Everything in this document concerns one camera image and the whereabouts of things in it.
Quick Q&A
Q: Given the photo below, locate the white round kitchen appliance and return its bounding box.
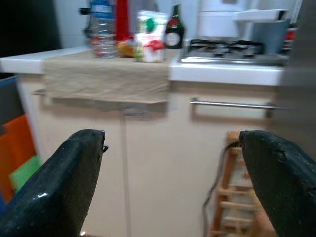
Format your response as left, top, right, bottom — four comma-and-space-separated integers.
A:
197, 0, 249, 38

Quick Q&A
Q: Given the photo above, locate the beige wrinkled cloth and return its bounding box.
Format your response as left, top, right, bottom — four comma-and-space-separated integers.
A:
43, 50, 171, 106

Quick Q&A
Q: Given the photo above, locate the grey metal box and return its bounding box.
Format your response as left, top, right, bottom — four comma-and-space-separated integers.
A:
248, 20, 290, 55

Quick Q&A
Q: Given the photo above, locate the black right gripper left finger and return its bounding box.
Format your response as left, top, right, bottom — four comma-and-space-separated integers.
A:
0, 129, 110, 237

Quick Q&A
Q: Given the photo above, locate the orange yellow produce bag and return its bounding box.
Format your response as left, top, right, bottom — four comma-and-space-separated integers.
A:
117, 35, 139, 59

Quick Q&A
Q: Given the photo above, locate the white green red food package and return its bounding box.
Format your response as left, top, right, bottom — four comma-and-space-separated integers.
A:
134, 10, 169, 63

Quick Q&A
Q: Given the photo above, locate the steel gas stove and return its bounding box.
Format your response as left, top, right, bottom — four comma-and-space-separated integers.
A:
178, 39, 290, 67

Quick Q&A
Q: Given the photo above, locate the cream kitchen cabinet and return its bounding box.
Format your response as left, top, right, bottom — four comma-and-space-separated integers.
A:
17, 73, 284, 237

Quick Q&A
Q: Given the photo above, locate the red upright carton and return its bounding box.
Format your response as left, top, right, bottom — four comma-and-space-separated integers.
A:
115, 0, 134, 43

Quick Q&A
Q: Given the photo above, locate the blue bin with coloured cloths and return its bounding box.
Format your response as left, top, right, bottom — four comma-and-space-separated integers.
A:
0, 76, 43, 217

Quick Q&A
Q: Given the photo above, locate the wooden slatted rack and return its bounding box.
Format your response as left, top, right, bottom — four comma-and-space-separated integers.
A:
209, 129, 277, 237

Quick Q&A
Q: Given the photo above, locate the dark grey fridge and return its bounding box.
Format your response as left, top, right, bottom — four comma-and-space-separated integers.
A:
278, 0, 316, 139

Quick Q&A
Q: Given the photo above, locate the thin black cable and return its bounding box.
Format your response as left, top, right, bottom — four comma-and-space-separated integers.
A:
201, 142, 241, 237

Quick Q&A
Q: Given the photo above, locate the dark glass bottle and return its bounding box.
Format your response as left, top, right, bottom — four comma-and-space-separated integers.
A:
164, 3, 187, 50

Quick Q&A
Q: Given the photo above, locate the black appliance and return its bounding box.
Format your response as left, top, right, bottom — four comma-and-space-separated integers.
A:
0, 0, 62, 59

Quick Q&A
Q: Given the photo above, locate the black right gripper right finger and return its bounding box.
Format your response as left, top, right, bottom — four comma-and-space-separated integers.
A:
239, 130, 316, 237

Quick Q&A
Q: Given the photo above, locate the clear plastic water bottle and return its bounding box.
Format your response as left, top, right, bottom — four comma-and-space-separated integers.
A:
87, 0, 117, 60

